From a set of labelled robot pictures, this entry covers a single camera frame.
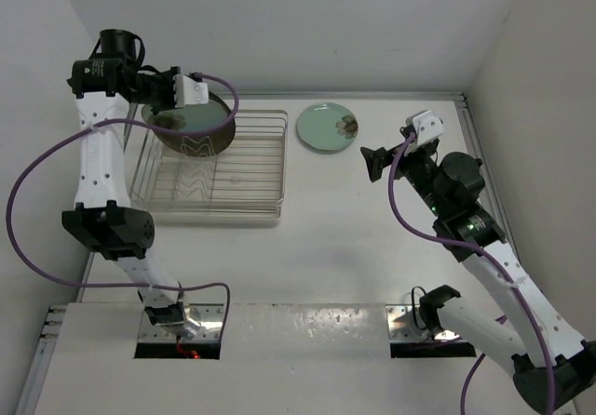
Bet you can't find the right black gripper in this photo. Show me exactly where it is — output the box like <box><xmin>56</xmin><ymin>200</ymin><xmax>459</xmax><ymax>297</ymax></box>
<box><xmin>360</xmin><ymin>139</ymin><xmax>446</xmax><ymax>217</ymax></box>

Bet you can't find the green floral plate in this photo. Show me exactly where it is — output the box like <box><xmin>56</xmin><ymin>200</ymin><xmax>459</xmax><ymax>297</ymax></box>
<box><xmin>296</xmin><ymin>102</ymin><xmax>359</xmax><ymax>153</ymax></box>
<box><xmin>141</xmin><ymin>100</ymin><xmax>230</xmax><ymax>132</ymax></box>

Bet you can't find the brown plate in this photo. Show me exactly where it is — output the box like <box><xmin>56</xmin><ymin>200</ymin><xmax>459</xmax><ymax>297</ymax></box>
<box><xmin>156</xmin><ymin>92</ymin><xmax>236</xmax><ymax>157</ymax></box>

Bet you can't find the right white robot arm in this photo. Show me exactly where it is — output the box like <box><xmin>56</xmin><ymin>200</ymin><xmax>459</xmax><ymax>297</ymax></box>
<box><xmin>360</xmin><ymin>141</ymin><xmax>595</xmax><ymax>414</ymax></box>

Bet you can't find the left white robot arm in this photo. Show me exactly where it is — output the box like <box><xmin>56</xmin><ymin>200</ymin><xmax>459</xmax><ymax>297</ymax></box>
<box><xmin>61</xmin><ymin>29</ymin><xmax>200</xmax><ymax>340</ymax></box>

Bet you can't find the white front cover board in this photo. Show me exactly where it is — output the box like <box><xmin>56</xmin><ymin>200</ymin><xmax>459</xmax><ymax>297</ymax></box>
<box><xmin>34</xmin><ymin>301</ymin><xmax>578</xmax><ymax>415</ymax></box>

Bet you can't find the aluminium frame rail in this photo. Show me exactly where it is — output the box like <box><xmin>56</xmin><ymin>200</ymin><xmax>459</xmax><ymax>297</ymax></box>
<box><xmin>454</xmin><ymin>92</ymin><xmax>518</xmax><ymax>248</ymax></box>

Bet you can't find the wire dish rack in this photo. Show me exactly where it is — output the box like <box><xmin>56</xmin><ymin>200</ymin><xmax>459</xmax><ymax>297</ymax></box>
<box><xmin>129</xmin><ymin>110</ymin><xmax>288</xmax><ymax>216</ymax></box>

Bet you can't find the right black thin cable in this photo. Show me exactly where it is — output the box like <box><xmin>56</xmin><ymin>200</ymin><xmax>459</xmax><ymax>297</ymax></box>
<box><xmin>407</xmin><ymin>283</ymin><xmax>432</xmax><ymax>330</ymax></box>

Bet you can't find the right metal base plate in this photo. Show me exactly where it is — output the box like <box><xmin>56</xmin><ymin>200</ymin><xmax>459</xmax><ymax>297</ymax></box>
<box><xmin>386</xmin><ymin>304</ymin><xmax>436</xmax><ymax>343</ymax></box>

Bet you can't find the metal base plate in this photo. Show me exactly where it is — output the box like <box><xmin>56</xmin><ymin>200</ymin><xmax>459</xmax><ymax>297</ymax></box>
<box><xmin>386</xmin><ymin>304</ymin><xmax>436</xmax><ymax>343</ymax></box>
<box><xmin>137</xmin><ymin>303</ymin><xmax>224</xmax><ymax>343</ymax></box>

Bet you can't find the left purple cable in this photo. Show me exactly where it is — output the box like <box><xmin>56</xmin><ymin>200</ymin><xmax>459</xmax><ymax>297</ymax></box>
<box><xmin>5</xmin><ymin>74</ymin><xmax>240</xmax><ymax>337</ymax></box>

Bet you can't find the purple cable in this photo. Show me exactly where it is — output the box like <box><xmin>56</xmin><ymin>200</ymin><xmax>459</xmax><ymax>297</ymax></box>
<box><xmin>388</xmin><ymin>138</ymin><xmax>558</xmax><ymax>415</ymax></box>
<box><xmin>5</xmin><ymin>74</ymin><xmax>240</xmax><ymax>337</ymax></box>

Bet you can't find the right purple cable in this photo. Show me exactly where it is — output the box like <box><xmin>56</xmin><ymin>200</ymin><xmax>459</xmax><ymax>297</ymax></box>
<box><xmin>388</xmin><ymin>138</ymin><xmax>558</xmax><ymax>415</ymax></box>

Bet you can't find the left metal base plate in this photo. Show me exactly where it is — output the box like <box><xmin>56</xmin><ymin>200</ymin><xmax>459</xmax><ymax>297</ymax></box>
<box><xmin>137</xmin><ymin>303</ymin><xmax>224</xmax><ymax>343</ymax></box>

